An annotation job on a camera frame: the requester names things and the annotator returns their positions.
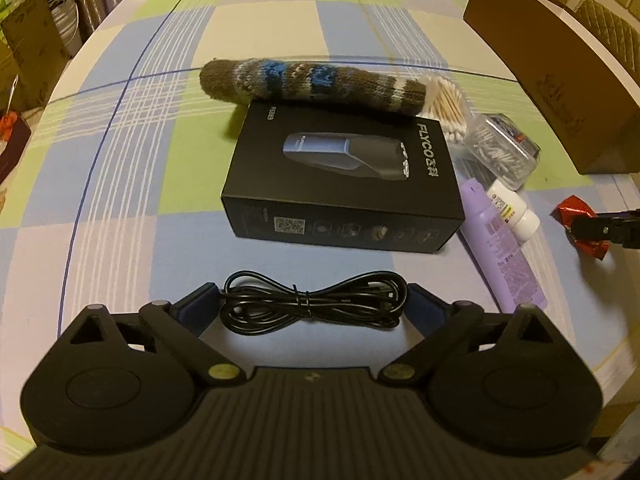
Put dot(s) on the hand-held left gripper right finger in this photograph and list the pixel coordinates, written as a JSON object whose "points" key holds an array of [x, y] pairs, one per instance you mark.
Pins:
{"points": [[425, 310]]}

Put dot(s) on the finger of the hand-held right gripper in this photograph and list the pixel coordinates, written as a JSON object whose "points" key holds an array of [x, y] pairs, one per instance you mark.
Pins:
{"points": [[610, 230]]}

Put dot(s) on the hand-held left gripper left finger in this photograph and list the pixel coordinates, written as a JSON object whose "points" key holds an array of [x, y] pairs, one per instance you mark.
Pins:
{"points": [[200, 306]]}

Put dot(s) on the red foil packet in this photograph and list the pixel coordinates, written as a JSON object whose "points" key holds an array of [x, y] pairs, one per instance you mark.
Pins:
{"points": [[567, 207]]}

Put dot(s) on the purple tube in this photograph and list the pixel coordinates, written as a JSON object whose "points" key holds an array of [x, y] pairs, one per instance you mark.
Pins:
{"points": [[495, 252]]}

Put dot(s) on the small white bottle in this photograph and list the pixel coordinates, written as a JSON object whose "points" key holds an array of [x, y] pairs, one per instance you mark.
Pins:
{"points": [[510, 210]]}

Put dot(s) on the clear plastic swab box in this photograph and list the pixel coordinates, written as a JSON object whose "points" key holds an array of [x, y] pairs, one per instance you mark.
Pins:
{"points": [[500, 155]]}

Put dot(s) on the black shaver box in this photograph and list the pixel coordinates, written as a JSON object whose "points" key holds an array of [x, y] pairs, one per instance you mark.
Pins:
{"points": [[325, 210]]}

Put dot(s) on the large brown cardboard box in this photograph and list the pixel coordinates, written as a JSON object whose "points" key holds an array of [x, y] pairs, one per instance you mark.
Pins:
{"points": [[550, 60]]}

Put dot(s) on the clear bag of cotton swabs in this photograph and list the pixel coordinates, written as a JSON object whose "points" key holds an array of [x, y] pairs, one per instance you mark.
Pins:
{"points": [[445, 102]]}

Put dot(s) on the brown blue knitted sock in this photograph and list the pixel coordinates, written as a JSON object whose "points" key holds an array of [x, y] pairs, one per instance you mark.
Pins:
{"points": [[310, 85]]}

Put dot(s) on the checked tablecloth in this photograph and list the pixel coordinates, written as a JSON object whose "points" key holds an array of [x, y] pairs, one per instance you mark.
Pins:
{"points": [[150, 185]]}

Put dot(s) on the small red object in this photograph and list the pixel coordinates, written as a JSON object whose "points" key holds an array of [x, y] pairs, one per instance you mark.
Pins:
{"points": [[9, 125]]}

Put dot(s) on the plain brown cardboard box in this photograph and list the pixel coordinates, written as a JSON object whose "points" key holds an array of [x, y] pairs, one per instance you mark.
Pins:
{"points": [[30, 50]]}

